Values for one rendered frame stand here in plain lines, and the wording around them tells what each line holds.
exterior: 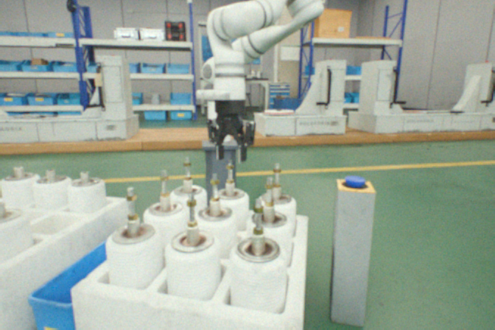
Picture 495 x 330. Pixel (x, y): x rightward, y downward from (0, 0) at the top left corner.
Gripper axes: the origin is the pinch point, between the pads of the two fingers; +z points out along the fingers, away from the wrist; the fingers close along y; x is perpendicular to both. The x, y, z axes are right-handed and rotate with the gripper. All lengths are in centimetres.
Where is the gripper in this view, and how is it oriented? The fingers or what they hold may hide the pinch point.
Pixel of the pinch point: (230, 156)
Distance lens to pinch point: 71.6
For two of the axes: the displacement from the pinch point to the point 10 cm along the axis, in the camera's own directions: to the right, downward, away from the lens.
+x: -5.9, 1.6, -7.9
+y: -8.1, -1.1, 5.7
